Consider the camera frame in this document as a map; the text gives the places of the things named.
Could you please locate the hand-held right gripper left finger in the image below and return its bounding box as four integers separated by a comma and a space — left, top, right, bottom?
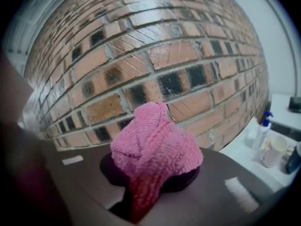
0, 53, 130, 226

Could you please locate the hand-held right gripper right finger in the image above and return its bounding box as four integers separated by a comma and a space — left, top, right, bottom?
141, 149, 280, 226

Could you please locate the pink cloth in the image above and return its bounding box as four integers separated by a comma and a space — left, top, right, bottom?
110, 101, 204, 223

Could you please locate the translucent white bottle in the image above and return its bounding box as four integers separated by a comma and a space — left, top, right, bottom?
244, 118, 259, 148

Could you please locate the white pump bottle blue top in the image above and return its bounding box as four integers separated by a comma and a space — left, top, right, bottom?
253, 111, 275, 150

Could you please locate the dark jar pale lid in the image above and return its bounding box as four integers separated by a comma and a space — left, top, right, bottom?
285, 141, 301, 175

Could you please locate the white shelf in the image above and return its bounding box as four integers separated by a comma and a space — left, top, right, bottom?
268, 93, 301, 127

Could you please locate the black box device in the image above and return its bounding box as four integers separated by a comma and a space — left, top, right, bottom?
288, 96, 301, 110

